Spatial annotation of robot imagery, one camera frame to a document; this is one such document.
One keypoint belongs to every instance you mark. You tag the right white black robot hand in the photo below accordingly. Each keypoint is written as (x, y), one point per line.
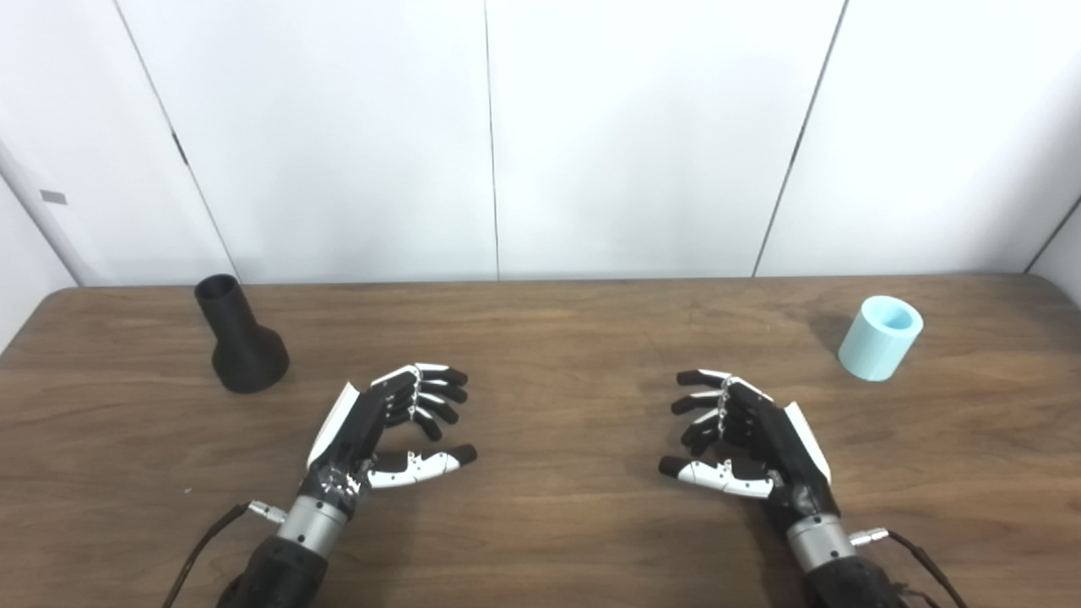
(777, 443)

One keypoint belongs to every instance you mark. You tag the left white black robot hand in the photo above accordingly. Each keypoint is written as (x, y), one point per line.
(355, 426)

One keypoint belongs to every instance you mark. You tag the black nozzle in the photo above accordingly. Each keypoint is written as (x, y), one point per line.
(245, 355)

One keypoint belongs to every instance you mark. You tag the light blue cylinder cup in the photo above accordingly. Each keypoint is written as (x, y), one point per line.
(874, 350)

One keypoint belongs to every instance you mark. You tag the small gray wall label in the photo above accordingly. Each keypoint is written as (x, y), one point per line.
(53, 197)

